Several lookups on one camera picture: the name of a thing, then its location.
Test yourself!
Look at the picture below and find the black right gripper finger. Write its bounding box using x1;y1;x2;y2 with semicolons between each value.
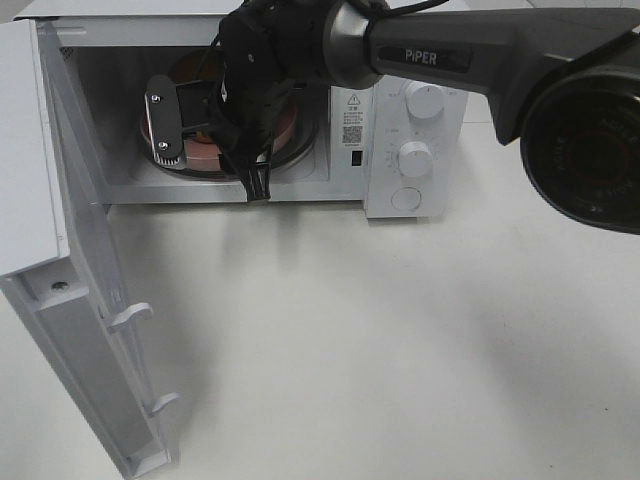
230;145;273;203

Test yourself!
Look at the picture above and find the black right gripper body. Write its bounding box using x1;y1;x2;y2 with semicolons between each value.
176;74;293;153

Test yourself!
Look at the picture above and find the pink round plate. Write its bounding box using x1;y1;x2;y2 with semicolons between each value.
139;101;299;174

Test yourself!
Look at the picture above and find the round door release button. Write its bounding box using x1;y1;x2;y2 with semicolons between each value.
391;187;422;212

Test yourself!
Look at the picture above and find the white microwave door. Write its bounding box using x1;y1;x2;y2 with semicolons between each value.
1;19;176;479

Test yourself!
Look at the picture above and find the burger with lettuce and tomato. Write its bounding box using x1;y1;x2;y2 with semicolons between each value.
168;48;223;146

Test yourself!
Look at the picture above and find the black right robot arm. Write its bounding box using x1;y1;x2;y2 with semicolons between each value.
169;1;639;234

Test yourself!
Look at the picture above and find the glass microwave turntable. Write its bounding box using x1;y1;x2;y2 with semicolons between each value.
148;88;327;182

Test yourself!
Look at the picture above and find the white warning label sticker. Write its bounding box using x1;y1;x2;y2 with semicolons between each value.
337;89;371;147

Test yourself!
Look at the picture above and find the white microwave oven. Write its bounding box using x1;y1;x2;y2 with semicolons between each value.
20;1;467;218

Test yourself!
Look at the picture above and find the lower white timer knob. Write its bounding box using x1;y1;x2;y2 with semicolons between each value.
398;141;434;178

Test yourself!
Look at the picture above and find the upper white power knob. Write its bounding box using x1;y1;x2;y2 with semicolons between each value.
405;81;445;120

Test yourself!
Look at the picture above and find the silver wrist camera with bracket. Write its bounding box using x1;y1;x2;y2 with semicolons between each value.
145;75;186;170

